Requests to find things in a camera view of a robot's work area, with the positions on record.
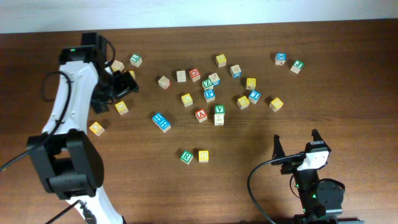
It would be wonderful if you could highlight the yellow S letter block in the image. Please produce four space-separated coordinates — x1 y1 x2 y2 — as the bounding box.
198 151 209 162

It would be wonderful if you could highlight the green R letter block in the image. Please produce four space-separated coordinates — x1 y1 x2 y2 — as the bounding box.
180 151 193 164

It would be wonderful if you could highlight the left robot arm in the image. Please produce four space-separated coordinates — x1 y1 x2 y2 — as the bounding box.
27 32 139 223

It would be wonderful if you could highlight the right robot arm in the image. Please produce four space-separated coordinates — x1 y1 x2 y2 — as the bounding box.
272 129 364 224

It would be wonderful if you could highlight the plain tan wooden block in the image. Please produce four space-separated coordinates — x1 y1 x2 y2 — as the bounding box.
111 60 124 72

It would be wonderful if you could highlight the yellow G letter block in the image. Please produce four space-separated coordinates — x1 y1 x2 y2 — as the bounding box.
129 70 136 80

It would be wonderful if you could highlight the yellow O block upper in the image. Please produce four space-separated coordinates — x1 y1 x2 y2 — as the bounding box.
115 101 129 115

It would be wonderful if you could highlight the yellow o block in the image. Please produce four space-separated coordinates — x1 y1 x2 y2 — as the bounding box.
89 121 104 136
115 101 129 115

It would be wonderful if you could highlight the green L letter block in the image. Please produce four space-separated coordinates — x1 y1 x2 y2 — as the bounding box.
129 54 142 67

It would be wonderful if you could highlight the yellow O block lower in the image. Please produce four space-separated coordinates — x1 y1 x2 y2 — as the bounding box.
89 121 104 136

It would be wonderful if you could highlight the yellow S block right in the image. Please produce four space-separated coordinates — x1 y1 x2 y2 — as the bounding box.
269 98 284 112

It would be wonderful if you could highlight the tan block red edge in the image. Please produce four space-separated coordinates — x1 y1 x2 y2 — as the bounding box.
158 76 170 90

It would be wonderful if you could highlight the yellow E letter block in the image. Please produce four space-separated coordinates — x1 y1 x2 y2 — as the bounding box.
237 96 250 110

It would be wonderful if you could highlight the blue I letter block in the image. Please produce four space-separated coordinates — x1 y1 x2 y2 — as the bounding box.
248 90 261 104

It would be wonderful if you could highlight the blue double block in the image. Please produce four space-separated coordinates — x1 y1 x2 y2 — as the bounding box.
152 113 171 133

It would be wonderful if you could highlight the plain white wooden block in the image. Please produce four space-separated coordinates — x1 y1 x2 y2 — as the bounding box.
214 114 224 126

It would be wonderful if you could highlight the green J letter block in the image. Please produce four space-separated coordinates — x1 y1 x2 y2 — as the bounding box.
290 60 305 74

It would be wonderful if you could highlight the tan I side block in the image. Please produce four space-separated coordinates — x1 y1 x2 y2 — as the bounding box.
176 70 187 83

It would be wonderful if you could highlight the green V letter block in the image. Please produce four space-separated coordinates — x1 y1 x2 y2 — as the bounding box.
215 105 225 114

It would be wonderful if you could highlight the yellow block right centre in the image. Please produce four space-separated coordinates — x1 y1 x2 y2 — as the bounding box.
246 78 256 90

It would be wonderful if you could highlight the yellow C letter block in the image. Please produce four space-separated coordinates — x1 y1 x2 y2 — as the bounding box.
181 93 193 107

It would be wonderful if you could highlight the blue X letter block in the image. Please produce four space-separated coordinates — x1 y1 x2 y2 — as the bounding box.
274 52 287 65

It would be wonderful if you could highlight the red O letter block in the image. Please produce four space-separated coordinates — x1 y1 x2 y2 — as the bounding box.
189 68 201 82

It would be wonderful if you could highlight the red A letter block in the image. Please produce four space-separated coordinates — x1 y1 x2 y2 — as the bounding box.
195 109 208 123

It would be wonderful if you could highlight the blue P letter block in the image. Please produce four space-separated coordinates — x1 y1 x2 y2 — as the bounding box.
204 89 215 103

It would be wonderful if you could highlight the tan block blue D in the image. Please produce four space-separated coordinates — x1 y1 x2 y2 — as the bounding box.
230 65 242 78

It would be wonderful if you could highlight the green Z letter block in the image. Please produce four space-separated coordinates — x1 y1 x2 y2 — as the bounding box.
202 78 214 91

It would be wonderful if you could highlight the tan feather blue L block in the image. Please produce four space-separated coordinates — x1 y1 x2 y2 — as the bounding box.
208 73 220 86

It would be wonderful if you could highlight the yellow block top centre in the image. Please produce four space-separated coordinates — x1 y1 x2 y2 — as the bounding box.
216 54 227 67

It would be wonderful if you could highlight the right black cable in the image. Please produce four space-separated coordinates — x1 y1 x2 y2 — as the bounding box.
247 152 307 224

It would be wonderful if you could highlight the black cable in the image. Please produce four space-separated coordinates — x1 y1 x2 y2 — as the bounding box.
247 152 307 224
0 39 118 224

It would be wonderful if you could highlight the left black cable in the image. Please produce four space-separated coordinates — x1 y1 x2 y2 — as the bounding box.
0 39 118 224

